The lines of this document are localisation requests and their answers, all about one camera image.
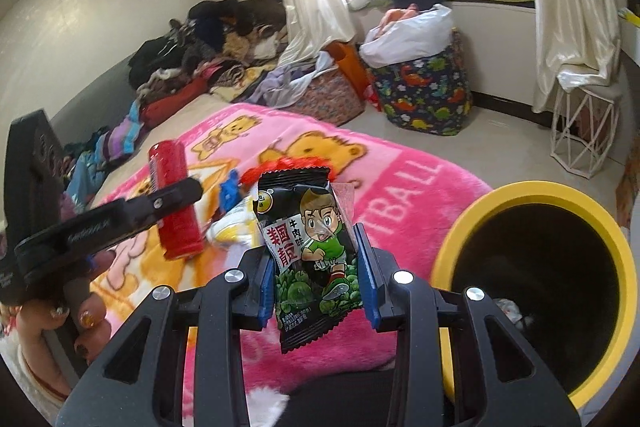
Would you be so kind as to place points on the green yellow object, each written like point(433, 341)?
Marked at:
point(629, 13)

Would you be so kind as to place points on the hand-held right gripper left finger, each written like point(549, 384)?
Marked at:
point(265, 302)

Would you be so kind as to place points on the yellow-rimmed black bin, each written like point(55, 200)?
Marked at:
point(550, 257)

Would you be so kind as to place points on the person's left hand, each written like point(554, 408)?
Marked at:
point(90, 317)

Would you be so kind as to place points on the white plastic bag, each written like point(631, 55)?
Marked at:
point(410, 37)

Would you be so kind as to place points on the red snack packet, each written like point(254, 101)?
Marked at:
point(182, 237)

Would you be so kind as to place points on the crumpled white wrapper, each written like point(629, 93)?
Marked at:
point(512, 311)

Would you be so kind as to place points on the red cloth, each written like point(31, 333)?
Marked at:
point(170, 104)

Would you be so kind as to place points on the orange cloth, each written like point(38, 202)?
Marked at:
point(397, 16)

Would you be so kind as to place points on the pile of dark clothes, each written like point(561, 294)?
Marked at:
point(225, 27)

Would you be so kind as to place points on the bed with beige sheet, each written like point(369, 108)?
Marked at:
point(200, 112)

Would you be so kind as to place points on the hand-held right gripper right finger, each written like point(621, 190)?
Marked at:
point(368, 292)

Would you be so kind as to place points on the black snack packet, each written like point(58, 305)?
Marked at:
point(310, 257)

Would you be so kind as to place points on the pink printed blanket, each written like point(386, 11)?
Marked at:
point(410, 177)

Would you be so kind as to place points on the purple striped cloth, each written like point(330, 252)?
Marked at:
point(120, 134)

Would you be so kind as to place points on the lavender white cloth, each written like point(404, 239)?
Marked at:
point(295, 82)

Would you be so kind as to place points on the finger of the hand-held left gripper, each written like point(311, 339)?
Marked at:
point(165, 203)

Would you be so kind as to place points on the dinosaur print storage basket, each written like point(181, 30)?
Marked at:
point(425, 97)

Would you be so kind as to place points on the clear plastic wrapper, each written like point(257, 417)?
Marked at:
point(345, 207)

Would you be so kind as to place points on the floral fabric basket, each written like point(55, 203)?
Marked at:
point(330, 99)

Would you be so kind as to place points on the orange bag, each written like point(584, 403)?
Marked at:
point(350, 62)

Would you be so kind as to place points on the red crinkled wrapper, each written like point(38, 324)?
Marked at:
point(285, 165)

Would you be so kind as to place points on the blue wrapper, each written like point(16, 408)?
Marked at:
point(231, 192)

